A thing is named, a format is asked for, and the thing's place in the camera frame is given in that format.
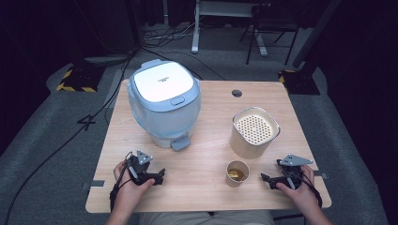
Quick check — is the bundle of floor cables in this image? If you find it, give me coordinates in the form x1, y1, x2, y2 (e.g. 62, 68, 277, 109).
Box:
143, 20, 196, 42

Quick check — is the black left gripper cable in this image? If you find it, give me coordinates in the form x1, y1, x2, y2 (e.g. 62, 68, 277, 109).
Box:
109, 151, 134, 214

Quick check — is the white desk frame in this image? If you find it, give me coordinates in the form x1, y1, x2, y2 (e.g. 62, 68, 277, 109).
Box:
191, 0, 268, 57

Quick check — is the dark slanted metal post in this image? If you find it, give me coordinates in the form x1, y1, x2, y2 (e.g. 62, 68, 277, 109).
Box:
292, 0, 343, 69

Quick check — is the beige container with perforated strainer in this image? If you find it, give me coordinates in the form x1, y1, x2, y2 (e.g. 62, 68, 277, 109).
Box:
229, 106, 282, 160

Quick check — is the blue white pedal trash bin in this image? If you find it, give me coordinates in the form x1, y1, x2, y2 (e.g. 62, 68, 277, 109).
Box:
126, 58, 202, 152

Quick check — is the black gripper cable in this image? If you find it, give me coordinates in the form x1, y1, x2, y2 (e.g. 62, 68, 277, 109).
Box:
109, 151, 134, 214
292, 170, 324, 209

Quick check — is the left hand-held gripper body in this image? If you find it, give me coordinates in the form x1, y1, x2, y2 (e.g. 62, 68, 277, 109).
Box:
125, 150, 158, 187

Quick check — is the long black floor cable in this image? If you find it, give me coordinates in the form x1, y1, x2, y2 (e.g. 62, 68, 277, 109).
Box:
2, 51, 139, 225

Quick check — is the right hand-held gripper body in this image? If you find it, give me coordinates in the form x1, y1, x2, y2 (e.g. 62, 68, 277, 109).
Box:
275, 154, 314, 190

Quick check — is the brown paper cup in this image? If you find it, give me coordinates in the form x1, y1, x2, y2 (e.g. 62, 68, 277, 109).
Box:
225, 159, 251, 188

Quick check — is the person's right hand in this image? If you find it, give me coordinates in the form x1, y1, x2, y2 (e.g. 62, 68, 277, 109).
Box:
275, 164, 321, 217

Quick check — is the black metal chair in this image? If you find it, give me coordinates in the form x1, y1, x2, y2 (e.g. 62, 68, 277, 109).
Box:
238, 2, 301, 67

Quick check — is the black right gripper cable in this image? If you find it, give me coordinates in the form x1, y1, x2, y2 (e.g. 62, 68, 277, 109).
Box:
292, 170, 324, 209

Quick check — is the person's left hand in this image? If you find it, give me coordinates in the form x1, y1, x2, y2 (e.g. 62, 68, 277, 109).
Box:
113, 160, 156, 214

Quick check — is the yellow black striped stand base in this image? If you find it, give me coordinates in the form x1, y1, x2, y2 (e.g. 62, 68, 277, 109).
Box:
55, 64, 106, 94
278, 68, 321, 96

